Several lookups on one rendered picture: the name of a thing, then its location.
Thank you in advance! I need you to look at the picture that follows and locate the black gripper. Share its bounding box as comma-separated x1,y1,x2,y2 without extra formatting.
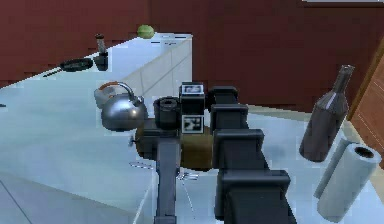
128,96,200,224

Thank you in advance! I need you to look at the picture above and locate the green round lettuce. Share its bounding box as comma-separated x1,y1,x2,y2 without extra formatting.
136,24,156,40

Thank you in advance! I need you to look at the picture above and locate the white kitchen counter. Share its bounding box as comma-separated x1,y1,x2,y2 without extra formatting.
0,32,384,224

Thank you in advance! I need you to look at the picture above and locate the dark pepper mill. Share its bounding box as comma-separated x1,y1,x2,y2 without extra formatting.
94,33,108,56

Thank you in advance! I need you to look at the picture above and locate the brown bread loaf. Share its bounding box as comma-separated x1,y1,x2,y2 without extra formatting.
134,124,215,172

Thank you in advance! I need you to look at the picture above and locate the silver kettle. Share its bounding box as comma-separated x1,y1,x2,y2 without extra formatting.
94,80,150,133

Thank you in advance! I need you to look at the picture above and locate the dark glass bottle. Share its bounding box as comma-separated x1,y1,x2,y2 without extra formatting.
298,64,356,163

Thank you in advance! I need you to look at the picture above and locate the black cup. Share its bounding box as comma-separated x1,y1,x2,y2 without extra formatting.
92,52,110,72

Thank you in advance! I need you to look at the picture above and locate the white paper towel roll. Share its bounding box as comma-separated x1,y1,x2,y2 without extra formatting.
313,137,383,223

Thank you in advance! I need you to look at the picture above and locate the brown wooden door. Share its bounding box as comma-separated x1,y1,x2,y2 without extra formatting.
346,34,384,153

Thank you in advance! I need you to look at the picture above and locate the black frying pan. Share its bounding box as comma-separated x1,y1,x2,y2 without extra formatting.
42,57,94,78

